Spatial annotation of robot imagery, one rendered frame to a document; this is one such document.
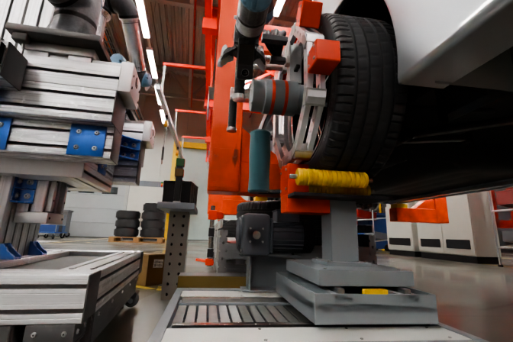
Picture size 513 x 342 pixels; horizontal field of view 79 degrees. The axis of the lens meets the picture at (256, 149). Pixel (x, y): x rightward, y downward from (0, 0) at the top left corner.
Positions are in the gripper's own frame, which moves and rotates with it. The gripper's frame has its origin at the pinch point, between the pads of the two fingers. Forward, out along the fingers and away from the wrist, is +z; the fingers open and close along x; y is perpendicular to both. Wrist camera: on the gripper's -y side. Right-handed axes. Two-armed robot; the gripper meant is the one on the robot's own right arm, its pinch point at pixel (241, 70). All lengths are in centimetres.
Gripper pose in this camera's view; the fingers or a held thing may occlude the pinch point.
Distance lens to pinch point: 105.1
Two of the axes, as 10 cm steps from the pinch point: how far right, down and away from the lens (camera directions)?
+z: -1.5, 2.6, 9.5
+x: -9.9, -0.7, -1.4
